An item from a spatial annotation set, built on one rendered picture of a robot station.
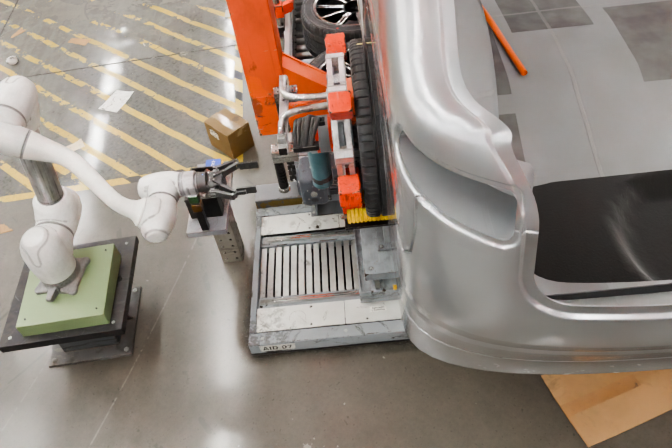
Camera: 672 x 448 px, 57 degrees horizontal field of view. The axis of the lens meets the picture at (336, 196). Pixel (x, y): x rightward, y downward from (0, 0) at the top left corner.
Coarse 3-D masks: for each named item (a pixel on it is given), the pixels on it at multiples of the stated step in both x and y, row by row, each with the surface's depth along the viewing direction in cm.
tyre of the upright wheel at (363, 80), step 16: (352, 48) 212; (368, 48) 211; (352, 64) 206; (368, 64) 206; (352, 80) 204; (368, 80) 203; (368, 96) 200; (368, 112) 200; (368, 128) 200; (368, 144) 201; (368, 160) 202; (368, 176) 205; (384, 176) 205; (368, 192) 210; (384, 192) 210; (368, 208) 218; (384, 208) 219
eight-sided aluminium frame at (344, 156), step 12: (336, 60) 220; (336, 72) 241; (336, 120) 206; (348, 120) 206; (336, 132) 206; (348, 132) 206; (336, 144) 206; (348, 144) 206; (336, 156) 206; (348, 156) 206
